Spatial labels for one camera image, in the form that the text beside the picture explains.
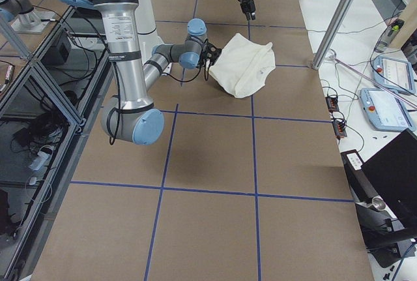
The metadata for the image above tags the far teach pendant tablet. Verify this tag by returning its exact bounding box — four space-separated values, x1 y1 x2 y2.
371 56 416 95

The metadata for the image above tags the teach pendant tablet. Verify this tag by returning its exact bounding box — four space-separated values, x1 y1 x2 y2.
371 56 416 95
359 88 416 132

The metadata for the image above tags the aluminium frame post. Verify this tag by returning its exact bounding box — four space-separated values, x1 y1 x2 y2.
311 0 353 70

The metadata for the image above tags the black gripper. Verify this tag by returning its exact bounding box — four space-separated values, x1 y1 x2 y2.
238 0 256 20
203 43 222 65

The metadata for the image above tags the near teach pendant tablet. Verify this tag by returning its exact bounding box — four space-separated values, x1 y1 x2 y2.
359 88 416 132

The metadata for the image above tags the aluminium frame side rack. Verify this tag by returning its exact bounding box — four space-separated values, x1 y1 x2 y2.
1 7 110 280

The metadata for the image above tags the black monitor with stand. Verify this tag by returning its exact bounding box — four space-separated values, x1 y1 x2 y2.
341 129 416 268

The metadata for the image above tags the cream long-sleeve cat shirt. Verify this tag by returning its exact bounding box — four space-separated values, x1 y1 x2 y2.
209 33 276 98

